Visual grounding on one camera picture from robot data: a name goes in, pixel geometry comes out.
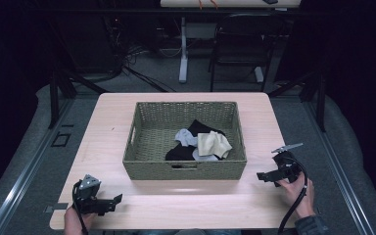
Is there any tangle of black cables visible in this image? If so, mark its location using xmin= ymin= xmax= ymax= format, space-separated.
xmin=109 ymin=18 xmax=177 ymax=93

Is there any person's left hand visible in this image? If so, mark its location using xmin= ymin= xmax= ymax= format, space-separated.
xmin=63 ymin=205 xmax=96 ymax=235

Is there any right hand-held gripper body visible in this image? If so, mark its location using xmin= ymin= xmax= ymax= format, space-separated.
xmin=270 ymin=142 xmax=305 ymax=188

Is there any black metal stand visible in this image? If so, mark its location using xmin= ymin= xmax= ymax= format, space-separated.
xmin=267 ymin=68 xmax=328 ymax=133
xmin=47 ymin=63 xmax=111 ymax=130

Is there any person's right hand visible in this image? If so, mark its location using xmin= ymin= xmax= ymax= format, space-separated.
xmin=276 ymin=171 xmax=316 ymax=219

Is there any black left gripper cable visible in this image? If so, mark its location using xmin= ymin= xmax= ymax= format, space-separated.
xmin=71 ymin=179 xmax=89 ymax=235

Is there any beige sock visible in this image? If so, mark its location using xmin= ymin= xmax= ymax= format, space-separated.
xmin=197 ymin=130 xmax=233 ymax=160

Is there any white desk leg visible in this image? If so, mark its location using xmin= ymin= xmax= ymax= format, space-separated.
xmin=178 ymin=17 xmax=190 ymax=84

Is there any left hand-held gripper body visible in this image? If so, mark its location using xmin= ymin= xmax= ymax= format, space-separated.
xmin=72 ymin=173 xmax=103 ymax=216

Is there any light grey sock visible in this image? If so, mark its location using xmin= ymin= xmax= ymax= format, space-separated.
xmin=174 ymin=127 xmax=199 ymax=148
xmin=192 ymin=148 xmax=220 ymax=163

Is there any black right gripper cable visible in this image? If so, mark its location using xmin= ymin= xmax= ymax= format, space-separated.
xmin=276 ymin=156 xmax=309 ymax=235

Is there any white desk foot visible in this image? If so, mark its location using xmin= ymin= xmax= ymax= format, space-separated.
xmin=254 ymin=66 xmax=265 ymax=83

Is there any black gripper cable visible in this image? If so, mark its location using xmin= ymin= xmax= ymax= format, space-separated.
xmin=276 ymin=156 xmax=309 ymax=235
xmin=71 ymin=179 xmax=89 ymax=235

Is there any black folding chair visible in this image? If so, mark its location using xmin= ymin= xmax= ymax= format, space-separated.
xmin=208 ymin=13 xmax=287 ymax=93

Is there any green woven basket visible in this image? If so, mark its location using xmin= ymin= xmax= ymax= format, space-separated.
xmin=122 ymin=101 xmax=248 ymax=181

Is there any pile of socks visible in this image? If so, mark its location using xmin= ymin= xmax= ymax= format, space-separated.
xmin=164 ymin=118 xmax=227 ymax=162

